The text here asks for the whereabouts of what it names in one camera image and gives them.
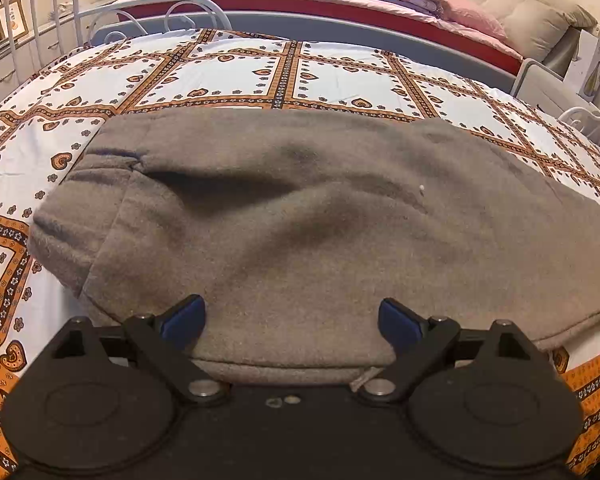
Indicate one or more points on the framed picture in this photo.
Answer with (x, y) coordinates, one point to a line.
(11, 22)

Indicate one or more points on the orange heart patterned bedsheet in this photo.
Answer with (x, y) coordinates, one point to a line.
(205, 75)

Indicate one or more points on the white drawer cabinet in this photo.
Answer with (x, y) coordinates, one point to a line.
(20, 67)

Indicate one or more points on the grey-brown fleece pants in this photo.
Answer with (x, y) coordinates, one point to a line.
(305, 220)

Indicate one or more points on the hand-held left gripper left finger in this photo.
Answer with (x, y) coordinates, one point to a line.
(182, 322)

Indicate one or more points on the beige cushion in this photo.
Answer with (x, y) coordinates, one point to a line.
(525, 20)

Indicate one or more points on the pink pillow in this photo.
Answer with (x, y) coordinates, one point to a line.
(472, 15)

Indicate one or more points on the grey bed side board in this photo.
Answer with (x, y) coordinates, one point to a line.
(330, 27)

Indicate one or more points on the white bed end panel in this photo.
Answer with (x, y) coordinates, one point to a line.
(545, 85)

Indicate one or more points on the white cardboard box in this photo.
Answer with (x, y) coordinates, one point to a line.
(582, 60)

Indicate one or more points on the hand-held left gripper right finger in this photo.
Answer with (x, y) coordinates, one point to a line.
(397, 322)

